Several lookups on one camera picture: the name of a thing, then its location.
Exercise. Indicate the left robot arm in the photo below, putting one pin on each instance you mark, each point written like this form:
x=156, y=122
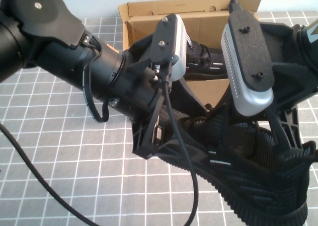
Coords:
x=62, y=47

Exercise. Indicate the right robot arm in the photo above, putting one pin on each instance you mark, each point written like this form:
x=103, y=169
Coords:
x=310, y=47

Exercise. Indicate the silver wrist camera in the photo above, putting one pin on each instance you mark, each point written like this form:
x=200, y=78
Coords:
x=164, y=37
x=248, y=52

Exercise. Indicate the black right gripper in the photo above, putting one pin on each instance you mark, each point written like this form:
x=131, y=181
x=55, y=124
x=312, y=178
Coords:
x=290, y=69

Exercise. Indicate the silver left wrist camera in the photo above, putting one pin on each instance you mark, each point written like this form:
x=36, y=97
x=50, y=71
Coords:
x=164, y=37

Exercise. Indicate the brown cardboard shoe box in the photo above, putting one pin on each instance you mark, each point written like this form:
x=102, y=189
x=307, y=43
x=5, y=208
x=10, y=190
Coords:
x=198, y=12

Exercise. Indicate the grey checked tablecloth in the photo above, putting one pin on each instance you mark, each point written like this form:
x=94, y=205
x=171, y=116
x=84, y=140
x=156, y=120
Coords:
x=74, y=173

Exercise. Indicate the black sneaker with laces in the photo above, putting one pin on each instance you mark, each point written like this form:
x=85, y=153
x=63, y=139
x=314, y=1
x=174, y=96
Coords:
x=248, y=186

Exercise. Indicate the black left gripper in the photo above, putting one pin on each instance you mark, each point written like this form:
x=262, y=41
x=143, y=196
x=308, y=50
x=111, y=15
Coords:
x=144, y=92

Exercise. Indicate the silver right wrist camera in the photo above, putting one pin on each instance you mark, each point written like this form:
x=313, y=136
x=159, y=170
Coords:
x=248, y=52

